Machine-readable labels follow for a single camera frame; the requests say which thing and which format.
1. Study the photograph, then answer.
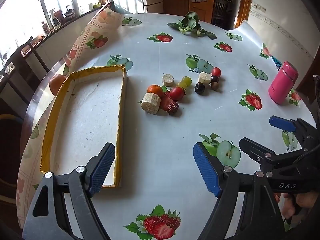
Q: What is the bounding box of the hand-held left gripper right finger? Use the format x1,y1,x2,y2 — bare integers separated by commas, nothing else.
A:
193,142,285,240

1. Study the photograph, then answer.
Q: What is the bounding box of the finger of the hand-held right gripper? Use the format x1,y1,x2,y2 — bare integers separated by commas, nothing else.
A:
269,115,320,151
239,137,277,170

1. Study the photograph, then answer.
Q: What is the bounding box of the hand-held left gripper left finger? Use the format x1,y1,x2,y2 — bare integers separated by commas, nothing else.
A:
22,142,116,240

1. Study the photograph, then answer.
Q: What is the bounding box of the yellow-rimmed cardboard tray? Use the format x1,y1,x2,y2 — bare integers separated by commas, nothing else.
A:
40,64,128,188

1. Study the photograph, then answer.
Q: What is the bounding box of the red date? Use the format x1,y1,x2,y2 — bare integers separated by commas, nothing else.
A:
167,102,179,115

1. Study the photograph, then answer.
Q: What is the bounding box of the red strawberry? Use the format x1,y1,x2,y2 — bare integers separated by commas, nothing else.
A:
159,92,175,111

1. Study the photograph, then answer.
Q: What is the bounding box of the small orange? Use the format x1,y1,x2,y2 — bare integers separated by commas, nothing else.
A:
147,84,164,98

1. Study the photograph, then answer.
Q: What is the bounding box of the person's right hand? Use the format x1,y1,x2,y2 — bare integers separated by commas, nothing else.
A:
274,192,320,227

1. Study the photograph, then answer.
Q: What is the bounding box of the pink bottle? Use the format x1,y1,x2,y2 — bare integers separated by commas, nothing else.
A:
268,61,299,105

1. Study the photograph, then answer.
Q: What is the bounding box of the fruit printed tablecloth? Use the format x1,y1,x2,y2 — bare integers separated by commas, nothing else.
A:
16,5,317,240

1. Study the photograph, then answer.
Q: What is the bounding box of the blue packet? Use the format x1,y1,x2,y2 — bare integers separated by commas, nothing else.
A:
272,56,283,70

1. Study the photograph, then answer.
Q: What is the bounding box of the large orange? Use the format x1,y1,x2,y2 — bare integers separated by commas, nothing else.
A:
49,74,69,96

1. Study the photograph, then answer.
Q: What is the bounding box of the dark wooden chair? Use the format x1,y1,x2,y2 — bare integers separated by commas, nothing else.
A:
19,36,50,73
0,61,33,110

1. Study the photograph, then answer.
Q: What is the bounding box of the dark slatted chair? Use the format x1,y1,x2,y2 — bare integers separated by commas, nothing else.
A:
212,0,230,27

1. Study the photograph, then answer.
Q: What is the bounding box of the green bok choy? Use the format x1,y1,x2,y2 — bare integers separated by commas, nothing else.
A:
167,11,217,40

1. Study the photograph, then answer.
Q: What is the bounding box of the wooden door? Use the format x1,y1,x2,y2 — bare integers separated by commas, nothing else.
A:
189,0,215,23

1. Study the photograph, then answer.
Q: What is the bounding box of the white spray bottle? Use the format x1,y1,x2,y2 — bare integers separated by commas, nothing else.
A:
49,8,62,29

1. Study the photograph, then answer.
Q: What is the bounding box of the wooden cabinet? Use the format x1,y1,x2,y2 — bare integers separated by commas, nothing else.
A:
162,0,189,16

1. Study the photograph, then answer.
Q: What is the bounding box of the white thermos jug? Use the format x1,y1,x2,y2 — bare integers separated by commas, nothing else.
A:
71,0,81,16

